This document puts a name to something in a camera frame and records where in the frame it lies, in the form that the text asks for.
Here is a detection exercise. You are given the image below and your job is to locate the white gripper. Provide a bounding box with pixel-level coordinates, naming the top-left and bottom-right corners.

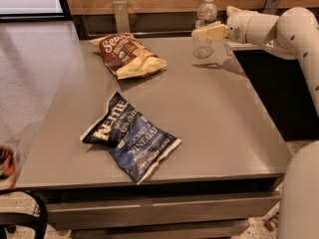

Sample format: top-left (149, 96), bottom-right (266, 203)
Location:
top-left (191, 6), bottom-right (257, 44)

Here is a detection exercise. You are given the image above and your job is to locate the clear plastic water bottle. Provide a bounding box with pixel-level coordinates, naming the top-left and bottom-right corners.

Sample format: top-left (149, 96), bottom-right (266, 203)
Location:
top-left (191, 0), bottom-right (217, 59)

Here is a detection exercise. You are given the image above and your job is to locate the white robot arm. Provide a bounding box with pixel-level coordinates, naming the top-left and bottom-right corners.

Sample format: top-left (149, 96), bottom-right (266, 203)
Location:
top-left (191, 6), bottom-right (319, 239)

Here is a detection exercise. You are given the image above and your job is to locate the brown chip bag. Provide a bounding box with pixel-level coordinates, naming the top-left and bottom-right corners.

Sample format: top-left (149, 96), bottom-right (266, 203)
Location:
top-left (89, 33), bottom-right (166, 80)

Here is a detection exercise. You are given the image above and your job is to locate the blue Kettle chip bag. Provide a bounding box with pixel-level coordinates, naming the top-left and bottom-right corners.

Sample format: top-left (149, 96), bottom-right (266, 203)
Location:
top-left (80, 92), bottom-right (181, 184)

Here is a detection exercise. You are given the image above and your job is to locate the grey table drawer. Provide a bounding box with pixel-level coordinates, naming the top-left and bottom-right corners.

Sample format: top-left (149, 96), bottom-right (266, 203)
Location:
top-left (47, 191), bottom-right (281, 230)

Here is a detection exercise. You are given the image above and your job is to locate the white power strip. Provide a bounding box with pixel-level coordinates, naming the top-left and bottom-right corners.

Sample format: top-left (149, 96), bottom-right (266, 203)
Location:
top-left (264, 213), bottom-right (279, 231)

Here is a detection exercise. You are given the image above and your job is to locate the red blurred object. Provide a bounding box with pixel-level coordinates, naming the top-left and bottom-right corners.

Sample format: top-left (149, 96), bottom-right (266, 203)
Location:
top-left (0, 145), bottom-right (19, 190)

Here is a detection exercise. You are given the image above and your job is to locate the black chair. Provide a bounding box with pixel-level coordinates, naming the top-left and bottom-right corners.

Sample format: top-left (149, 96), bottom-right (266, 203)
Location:
top-left (0, 189), bottom-right (48, 239)

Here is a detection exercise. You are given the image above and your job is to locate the right metal bracket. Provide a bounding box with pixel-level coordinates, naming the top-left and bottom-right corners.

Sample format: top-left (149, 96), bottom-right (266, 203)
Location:
top-left (263, 0), bottom-right (281, 15)

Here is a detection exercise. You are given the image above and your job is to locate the metal bracket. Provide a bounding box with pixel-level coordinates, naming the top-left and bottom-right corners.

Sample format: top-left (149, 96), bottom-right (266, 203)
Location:
top-left (113, 0), bottom-right (131, 33)
top-left (263, 0), bottom-right (281, 15)

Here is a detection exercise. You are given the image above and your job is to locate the left metal bracket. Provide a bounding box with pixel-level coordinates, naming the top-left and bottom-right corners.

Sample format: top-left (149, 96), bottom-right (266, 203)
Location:
top-left (113, 0), bottom-right (131, 33)

